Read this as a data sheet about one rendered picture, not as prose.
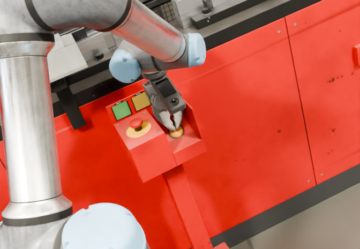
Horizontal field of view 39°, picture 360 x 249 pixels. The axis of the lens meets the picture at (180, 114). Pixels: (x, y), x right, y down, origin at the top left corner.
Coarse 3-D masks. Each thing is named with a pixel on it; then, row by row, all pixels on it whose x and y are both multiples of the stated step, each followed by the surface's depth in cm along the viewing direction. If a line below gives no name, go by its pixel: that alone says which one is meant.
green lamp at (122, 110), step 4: (120, 104) 143; (124, 104) 143; (112, 108) 142; (116, 108) 143; (120, 108) 143; (124, 108) 144; (128, 108) 144; (116, 112) 143; (120, 112) 144; (124, 112) 144; (128, 112) 145; (116, 116) 144; (120, 116) 144; (124, 116) 145
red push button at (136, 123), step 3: (132, 120) 138; (135, 120) 137; (138, 120) 137; (141, 120) 137; (129, 123) 138; (132, 123) 137; (135, 123) 136; (138, 123) 136; (141, 123) 136; (132, 126) 136; (135, 126) 136; (138, 126) 136; (141, 126) 138; (135, 129) 138; (138, 129) 137; (141, 129) 138
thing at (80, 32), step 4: (76, 28) 154; (80, 28) 153; (84, 28) 153; (68, 32) 154; (72, 32) 152; (76, 32) 153; (80, 32) 153; (84, 32) 154; (60, 36) 154; (76, 36) 153; (80, 36) 154; (84, 36) 154; (76, 40) 154
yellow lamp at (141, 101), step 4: (144, 92) 144; (136, 96) 144; (140, 96) 144; (144, 96) 145; (132, 100) 144; (136, 100) 144; (140, 100) 145; (144, 100) 145; (148, 100) 146; (136, 104) 145; (140, 104) 145; (144, 104) 146; (148, 104) 146; (136, 108) 145; (140, 108) 146
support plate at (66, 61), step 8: (64, 40) 149; (72, 40) 147; (64, 48) 143; (72, 48) 142; (48, 56) 142; (56, 56) 140; (64, 56) 138; (72, 56) 137; (80, 56) 135; (48, 64) 137; (56, 64) 135; (64, 64) 134; (72, 64) 132; (80, 64) 131; (56, 72) 131; (64, 72) 129; (72, 72) 130
